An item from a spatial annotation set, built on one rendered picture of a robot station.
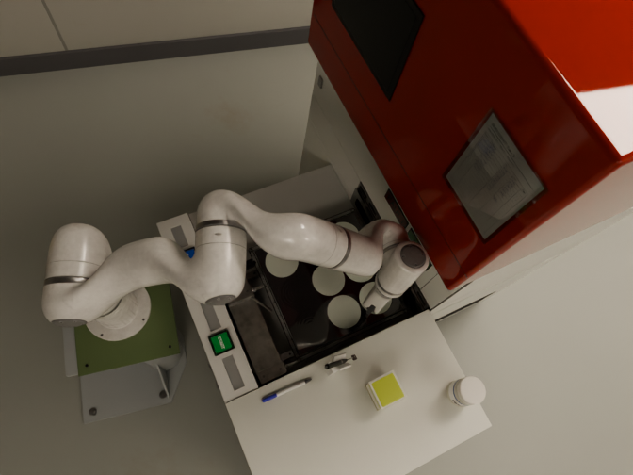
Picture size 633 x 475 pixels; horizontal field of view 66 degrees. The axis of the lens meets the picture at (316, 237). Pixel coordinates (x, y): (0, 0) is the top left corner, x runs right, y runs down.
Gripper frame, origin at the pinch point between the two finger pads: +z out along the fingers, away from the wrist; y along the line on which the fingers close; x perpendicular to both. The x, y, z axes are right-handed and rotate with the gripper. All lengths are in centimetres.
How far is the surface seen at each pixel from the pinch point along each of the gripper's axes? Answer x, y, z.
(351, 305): -4.5, -0.1, 8.2
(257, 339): -21.5, 23.5, 13.5
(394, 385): 15.6, 17.2, -2.8
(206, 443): -22, 46, 106
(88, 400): -74, 60, 106
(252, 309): -27.9, 17.3, 12.7
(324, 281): -15.4, -1.5, 8.0
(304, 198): -37.9, -25.6, 12.7
